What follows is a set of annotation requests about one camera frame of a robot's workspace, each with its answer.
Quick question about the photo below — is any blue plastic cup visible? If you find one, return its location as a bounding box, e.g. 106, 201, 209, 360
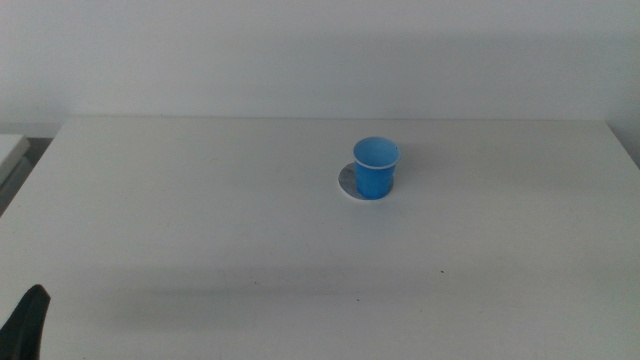
352, 136, 402, 201

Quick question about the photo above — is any round grey cup mat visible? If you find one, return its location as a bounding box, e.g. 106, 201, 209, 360
338, 161, 396, 202

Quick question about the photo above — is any white side furniture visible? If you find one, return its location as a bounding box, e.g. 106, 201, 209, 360
0, 133, 32, 187

